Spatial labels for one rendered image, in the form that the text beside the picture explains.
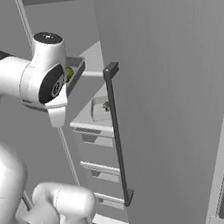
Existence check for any pale grey horizontal rod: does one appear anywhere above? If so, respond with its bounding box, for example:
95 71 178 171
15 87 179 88
77 68 107 81

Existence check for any green lime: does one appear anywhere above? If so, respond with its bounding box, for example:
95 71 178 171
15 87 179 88
63 65 75 82

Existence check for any dark fish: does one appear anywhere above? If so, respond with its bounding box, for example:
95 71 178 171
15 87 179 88
101 100 112 113

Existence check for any grey drawer cabinet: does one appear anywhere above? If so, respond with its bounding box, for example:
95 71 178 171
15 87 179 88
57 38 131 224

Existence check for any dark grey fridge door handle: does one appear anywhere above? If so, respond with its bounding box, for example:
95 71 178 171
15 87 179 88
101 61 139 208

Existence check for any pale grey freezer door handle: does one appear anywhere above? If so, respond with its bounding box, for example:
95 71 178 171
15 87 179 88
14 0 82 193

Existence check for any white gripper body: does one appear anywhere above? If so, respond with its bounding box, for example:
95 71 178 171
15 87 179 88
45 101 71 129

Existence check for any grey vegetable container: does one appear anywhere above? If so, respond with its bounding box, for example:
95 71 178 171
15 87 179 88
60 53 91 98

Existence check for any grey fridge door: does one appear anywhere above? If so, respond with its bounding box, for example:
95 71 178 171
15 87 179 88
92 0 224 224

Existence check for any grey drawer front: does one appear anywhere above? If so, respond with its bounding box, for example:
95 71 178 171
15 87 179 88
72 121 117 154
79 156 123 190
92 187 128 215

